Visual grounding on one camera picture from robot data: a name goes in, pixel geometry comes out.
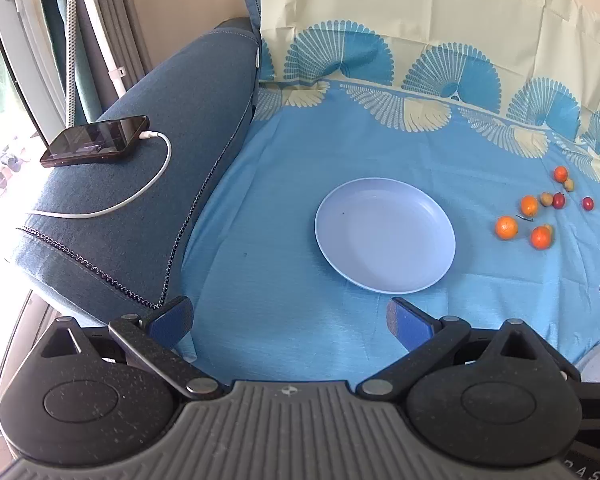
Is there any black smartphone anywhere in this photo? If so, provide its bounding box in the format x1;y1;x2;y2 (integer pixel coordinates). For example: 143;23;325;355
40;115;149;168

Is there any red cherry tomato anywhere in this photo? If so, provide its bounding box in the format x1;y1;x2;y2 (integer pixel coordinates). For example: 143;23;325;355
552;193;566;209
582;197;595;211

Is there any orange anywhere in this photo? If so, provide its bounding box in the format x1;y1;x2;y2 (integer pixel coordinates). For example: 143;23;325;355
530;226;552;250
519;195;539;219
494;216;518;240

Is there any white braided pole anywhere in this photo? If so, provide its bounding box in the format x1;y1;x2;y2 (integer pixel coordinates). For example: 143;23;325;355
65;0;76;128

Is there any light blue plate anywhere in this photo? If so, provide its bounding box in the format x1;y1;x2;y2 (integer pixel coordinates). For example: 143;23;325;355
314;178;456;295

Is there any blue fan-pattern sheet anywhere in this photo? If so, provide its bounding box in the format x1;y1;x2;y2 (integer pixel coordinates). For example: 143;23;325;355
178;0;600;382

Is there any white window frame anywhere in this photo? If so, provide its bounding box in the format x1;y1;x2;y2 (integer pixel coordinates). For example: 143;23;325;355
0;0;66;142

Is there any blue sofa armrest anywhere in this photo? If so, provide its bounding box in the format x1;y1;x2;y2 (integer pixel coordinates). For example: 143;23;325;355
12;18;259;323

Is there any grey curtain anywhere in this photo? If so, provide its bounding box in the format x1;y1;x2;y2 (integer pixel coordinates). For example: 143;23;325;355
83;0;152;96

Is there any orange top small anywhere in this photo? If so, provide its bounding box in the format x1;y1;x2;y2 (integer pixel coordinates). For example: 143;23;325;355
553;166;569;183

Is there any white charging cable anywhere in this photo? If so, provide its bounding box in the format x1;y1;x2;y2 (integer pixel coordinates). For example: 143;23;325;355
28;130;173;220

